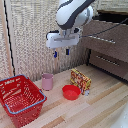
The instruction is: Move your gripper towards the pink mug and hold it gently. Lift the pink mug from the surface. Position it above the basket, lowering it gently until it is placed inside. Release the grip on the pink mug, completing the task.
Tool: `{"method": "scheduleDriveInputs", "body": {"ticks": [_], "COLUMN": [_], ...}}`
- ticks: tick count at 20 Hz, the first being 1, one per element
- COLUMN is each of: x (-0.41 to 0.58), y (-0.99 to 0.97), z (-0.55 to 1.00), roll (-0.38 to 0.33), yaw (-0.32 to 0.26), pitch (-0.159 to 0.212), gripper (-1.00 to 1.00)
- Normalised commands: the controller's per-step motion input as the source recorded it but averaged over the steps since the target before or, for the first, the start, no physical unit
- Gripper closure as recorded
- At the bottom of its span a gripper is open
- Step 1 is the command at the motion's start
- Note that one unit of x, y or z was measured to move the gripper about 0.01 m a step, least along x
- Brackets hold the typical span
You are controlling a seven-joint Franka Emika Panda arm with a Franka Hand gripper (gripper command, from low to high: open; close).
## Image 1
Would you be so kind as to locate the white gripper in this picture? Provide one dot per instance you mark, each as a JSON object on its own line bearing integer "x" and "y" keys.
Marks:
{"x": 62, "y": 39}

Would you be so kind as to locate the pink mug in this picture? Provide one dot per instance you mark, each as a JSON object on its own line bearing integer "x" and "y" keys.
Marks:
{"x": 47, "y": 81}

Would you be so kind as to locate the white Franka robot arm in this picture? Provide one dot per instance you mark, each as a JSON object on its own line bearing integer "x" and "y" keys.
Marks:
{"x": 71, "y": 13}

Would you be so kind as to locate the red plastic shopping basket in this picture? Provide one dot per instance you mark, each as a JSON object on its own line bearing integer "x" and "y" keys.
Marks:
{"x": 20, "y": 100}

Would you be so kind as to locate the yellow red patterned box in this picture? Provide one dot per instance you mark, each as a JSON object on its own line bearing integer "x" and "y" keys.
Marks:
{"x": 80, "y": 80}

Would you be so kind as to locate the red plastic bowl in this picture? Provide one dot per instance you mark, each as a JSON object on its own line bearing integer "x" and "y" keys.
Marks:
{"x": 71, "y": 92}

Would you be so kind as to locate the brown wooden drawer cabinet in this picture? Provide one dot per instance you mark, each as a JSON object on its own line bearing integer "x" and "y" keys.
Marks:
{"x": 108, "y": 43}

